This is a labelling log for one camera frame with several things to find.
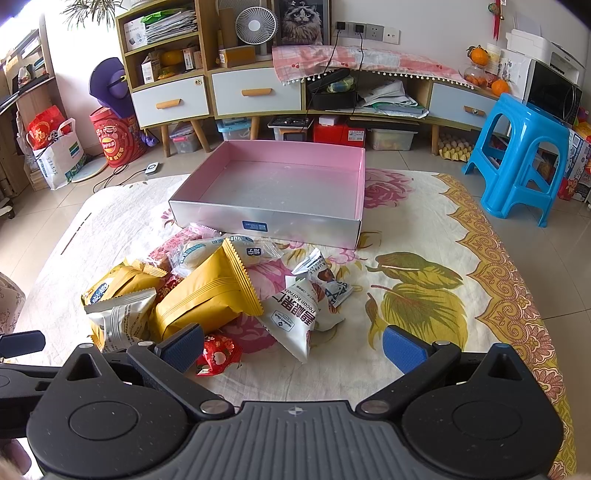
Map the large yellow snack bag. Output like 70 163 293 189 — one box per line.
148 239 263 341

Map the white chestnut snack bag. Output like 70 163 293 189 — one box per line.
257 278 318 363

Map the white bread roll packet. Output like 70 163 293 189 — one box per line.
177 233 284 273

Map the small red snack packet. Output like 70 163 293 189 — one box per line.
197 333 242 377

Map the white grey snack packet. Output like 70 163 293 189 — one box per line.
84 288 156 353

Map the floral bed sheet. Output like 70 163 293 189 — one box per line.
17 169 577 479

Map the yellow blue-logo snack bag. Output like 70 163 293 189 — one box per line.
81 260 168 306

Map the small silver snack packet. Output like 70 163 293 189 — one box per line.
291 248 353 308

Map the white paper shopping bag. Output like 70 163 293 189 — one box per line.
26 118 85 190

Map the white power adapter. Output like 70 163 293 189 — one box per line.
144 162 160 175

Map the pink cardboard box tray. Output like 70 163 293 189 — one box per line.
169 140 366 249

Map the egg carton tray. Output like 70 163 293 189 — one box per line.
437 133 474 163

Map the clear plastic storage bin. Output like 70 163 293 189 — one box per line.
368 129 417 151

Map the red cylindrical tin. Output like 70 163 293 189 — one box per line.
89 107 147 168

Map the blue plastic stool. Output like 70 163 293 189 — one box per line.
463 93 570 228

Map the blue lid storage bin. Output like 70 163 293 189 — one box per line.
216 118 252 141

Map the red storage box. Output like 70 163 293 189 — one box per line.
312 123 366 148

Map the wooden tv cabinet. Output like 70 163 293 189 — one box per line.
207 45 497 151

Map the purple plush toy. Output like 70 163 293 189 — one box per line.
89 57 157 149

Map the black bag on shelf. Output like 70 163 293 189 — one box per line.
305 68 362 111

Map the black microwave oven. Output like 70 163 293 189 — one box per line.
524 60 582 125

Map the orange fruit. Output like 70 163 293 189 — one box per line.
467 45 490 67

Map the pink floral cloth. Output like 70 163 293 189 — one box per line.
273 45 475 89

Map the wooden shelf cabinet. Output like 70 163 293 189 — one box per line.
116 0 218 155

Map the white printer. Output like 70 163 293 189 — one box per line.
506 29 585 87

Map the white desk fan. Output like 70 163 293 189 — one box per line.
235 6 277 61

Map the cat picture frame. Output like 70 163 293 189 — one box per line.
273 0 331 45

